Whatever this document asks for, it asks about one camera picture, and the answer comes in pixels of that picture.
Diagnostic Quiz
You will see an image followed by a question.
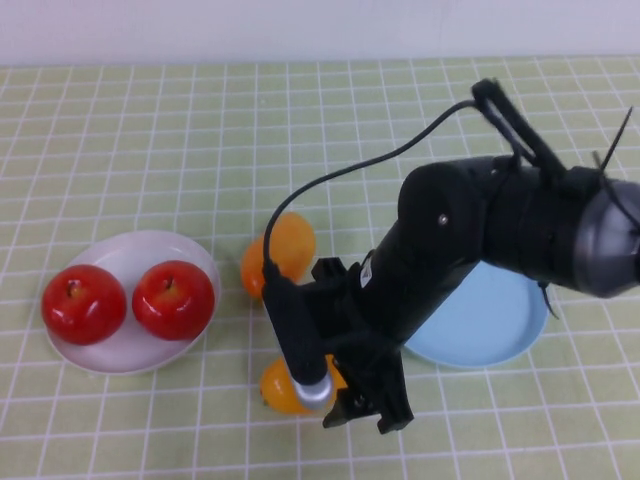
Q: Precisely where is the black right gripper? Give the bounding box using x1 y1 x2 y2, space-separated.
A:
298 231 480 435

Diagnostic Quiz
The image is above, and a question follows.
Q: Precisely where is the large yellow-orange plastic mango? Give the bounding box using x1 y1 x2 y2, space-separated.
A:
258 353 350 416

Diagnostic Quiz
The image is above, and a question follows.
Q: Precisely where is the small deep orange plastic mango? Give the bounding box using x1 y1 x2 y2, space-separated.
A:
240 212 317 300

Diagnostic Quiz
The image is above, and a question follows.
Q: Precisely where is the red plastic apple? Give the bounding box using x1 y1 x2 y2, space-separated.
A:
131 259 216 341
40 264 128 346

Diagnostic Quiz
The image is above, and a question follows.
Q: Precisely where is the light blue round plastic plate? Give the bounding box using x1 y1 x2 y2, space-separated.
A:
402 258 550 370

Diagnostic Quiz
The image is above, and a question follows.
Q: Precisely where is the white round plastic plate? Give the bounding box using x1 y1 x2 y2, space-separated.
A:
43 229 222 376

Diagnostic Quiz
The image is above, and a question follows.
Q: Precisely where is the green white checked tablecloth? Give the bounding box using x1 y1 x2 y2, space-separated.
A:
0 57 640 480

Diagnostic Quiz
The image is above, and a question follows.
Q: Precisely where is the long black zip tie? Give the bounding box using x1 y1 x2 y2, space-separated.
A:
592 104 636 176

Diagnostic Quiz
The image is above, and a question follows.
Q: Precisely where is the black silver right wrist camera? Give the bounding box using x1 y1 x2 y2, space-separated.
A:
262 267 335 415

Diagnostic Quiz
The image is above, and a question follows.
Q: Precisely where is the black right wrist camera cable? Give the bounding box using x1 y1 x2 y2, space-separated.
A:
262 77 571 276

